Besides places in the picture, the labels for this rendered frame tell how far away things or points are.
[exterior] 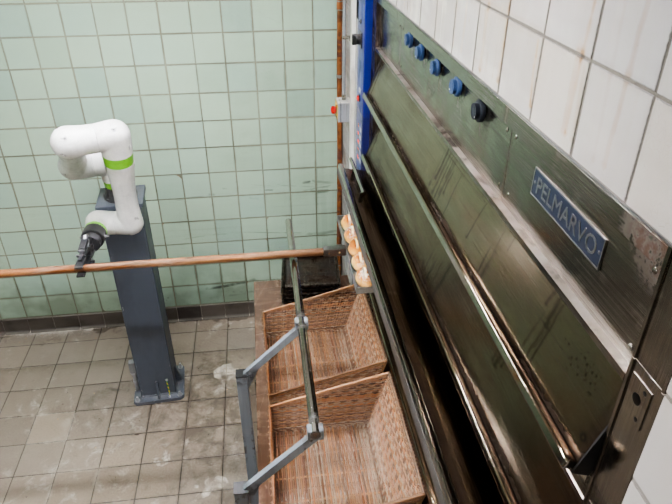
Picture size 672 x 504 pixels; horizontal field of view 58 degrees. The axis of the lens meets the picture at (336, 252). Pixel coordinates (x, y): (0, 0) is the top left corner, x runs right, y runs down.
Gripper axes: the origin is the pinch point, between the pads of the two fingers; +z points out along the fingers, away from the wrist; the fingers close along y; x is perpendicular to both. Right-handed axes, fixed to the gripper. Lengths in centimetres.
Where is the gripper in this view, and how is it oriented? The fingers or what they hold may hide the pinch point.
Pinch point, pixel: (81, 267)
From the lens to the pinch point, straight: 249.6
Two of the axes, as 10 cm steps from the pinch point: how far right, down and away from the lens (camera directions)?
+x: -9.9, 0.7, -1.1
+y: 0.0, 8.5, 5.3
